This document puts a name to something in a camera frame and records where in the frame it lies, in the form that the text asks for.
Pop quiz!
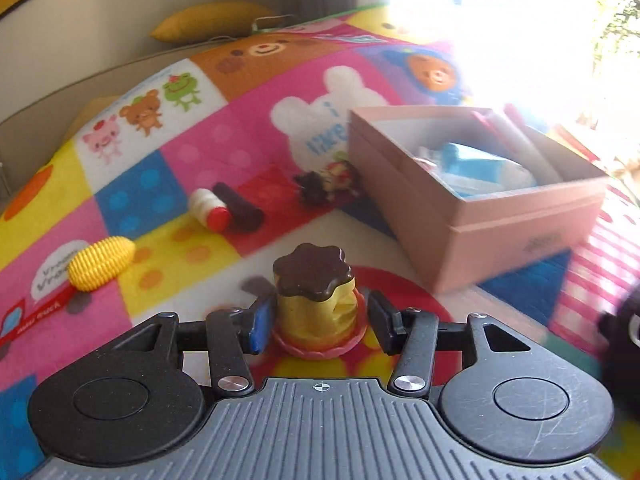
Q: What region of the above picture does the colourful cartoon play mat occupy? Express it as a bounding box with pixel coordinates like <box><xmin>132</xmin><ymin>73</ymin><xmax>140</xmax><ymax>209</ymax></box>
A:
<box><xmin>0</xmin><ymin>2</ymin><xmax>640</xmax><ymax>480</ymax></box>

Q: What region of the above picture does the blue tissue packet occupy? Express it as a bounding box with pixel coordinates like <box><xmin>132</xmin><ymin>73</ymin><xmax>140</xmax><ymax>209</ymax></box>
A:
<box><xmin>432</xmin><ymin>142</ymin><xmax>538</xmax><ymax>198</ymax></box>

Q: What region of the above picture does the pink cardboard box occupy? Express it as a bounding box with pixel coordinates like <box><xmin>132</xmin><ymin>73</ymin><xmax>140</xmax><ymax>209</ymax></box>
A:
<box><xmin>347</xmin><ymin>106</ymin><xmax>612</xmax><ymax>293</ymax></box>

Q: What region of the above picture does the yellow toy corn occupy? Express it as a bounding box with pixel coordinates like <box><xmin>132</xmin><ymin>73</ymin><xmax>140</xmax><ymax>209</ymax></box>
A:
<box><xmin>67</xmin><ymin>236</ymin><xmax>137</xmax><ymax>292</ymax></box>

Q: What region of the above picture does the white bottle red cap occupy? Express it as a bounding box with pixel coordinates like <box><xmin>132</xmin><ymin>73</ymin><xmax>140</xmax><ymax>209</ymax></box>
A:
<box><xmin>188</xmin><ymin>188</ymin><xmax>233</xmax><ymax>233</ymax></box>

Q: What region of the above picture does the yellow pillow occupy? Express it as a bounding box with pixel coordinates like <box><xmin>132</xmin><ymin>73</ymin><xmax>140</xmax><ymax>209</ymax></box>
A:
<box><xmin>150</xmin><ymin>1</ymin><xmax>278</xmax><ymax>43</ymax></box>

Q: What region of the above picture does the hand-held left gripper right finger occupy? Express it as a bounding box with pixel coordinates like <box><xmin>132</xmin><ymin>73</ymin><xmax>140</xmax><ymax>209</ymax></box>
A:
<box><xmin>369</xmin><ymin>289</ymin><xmax>533</xmax><ymax>396</ymax></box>

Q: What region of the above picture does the black cylinder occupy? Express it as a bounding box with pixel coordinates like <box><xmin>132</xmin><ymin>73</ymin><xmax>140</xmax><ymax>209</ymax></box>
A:
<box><xmin>212</xmin><ymin>182</ymin><xmax>265</xmax><ymax>233</ymax></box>

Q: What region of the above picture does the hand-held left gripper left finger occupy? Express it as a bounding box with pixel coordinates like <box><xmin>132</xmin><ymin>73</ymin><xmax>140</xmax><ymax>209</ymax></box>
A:
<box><xmin>107</xmin><ymin>296</ymin><xmax>277</xmax><ymax>397</ymax></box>

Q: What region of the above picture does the yellow pudding toy brown top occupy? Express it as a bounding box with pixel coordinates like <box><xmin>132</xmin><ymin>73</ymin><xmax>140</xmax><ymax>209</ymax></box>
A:
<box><xmin>271</xmin><ymin>242</ymin><xmax>370</xmax><ymax>361</ymax></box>

